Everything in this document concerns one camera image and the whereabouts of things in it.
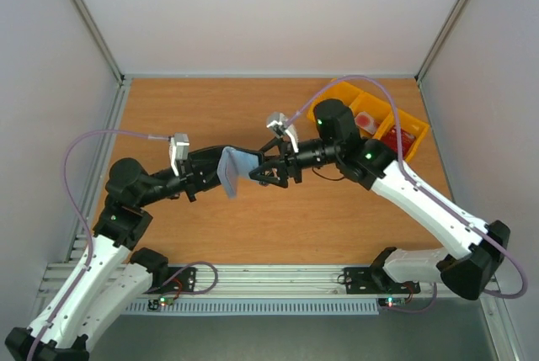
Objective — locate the yellow bin with green cards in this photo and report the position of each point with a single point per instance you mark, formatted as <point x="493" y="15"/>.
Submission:
<point x="346" y="92"/>

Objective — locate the right circuit board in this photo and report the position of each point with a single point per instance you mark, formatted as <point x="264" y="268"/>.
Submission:
<point x="391" y="301"/>

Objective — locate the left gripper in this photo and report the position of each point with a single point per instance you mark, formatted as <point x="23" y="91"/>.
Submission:
<point x="200" y="178"/>

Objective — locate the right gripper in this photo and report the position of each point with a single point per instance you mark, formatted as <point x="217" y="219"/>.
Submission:
<point x="287" y="163"/>

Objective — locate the yellow bin with red cards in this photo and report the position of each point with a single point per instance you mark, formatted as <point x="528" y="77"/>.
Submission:
<point x="413" y="131"/>

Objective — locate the front aluminium rail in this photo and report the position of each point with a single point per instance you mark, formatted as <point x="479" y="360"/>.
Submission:
<point x="243" y="281"/>

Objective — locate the red circle card stack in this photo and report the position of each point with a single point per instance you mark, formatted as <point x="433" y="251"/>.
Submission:
<point x="366" y="122"/>

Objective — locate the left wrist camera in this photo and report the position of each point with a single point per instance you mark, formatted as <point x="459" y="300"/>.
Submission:
<point x="178" y="151"/>

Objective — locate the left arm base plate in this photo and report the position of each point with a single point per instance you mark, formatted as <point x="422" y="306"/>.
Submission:
<point x="175" y="279"/>

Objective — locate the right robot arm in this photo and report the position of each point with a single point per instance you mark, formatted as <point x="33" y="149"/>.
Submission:
<point x="472" y="249"/>

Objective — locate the yellow bin with circle cards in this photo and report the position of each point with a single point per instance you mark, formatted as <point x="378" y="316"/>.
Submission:
<point x="379" y="109"/>

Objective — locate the left aluminium rail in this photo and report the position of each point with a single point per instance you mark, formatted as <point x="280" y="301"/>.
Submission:
<point x="85" y="207"/>

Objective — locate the circuit board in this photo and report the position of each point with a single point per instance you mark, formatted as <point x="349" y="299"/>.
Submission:
<point x="391" y="301"/>
<point x="159" y="303"/>

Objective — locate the aluminium rail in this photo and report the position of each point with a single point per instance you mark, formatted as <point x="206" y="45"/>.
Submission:
<point x="85" y="207"/>
<point x="243" y="281"/>

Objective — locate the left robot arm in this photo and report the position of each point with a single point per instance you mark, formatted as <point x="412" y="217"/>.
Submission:
<point x="113" y="270"/>

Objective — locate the black card holder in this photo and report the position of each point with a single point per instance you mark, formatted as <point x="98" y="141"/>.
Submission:
<point x="234" y="164"/>

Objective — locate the grey slotted cable duct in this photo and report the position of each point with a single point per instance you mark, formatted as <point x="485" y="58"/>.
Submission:
<point x="255" y="307"/>

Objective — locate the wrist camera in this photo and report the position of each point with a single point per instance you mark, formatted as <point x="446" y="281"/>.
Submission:
<point x="277" y="123"/>
<point x="178" y="151"/>

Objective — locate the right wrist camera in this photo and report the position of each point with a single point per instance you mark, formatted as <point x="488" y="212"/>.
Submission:
<point x="277" y="123"/>

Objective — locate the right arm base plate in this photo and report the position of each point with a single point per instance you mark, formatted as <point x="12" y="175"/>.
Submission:
<point x="362" y="281"/>

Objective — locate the left circuit board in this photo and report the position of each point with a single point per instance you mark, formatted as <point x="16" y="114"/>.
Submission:
<point x="159" y="303"/>

